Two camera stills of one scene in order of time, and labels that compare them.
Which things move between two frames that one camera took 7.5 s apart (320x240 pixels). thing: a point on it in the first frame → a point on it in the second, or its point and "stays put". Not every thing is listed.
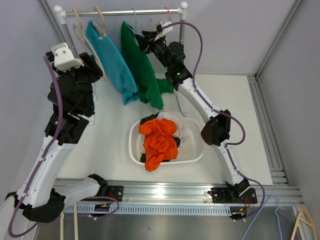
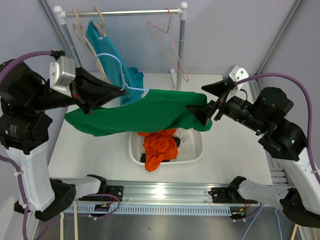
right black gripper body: [156, 48] → [233, 108]
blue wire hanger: [135, 16] → [124, 85]
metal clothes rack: [61, 15] stays put
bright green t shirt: [148, 85] → [142, 111]
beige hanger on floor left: [76, 223] stays put
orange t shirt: [159, 145] stays put
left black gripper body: [85, 76] → [51, 99]
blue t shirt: [114, 70] stays put
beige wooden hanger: [103, 32] stays put
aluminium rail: [206, 196] stays put
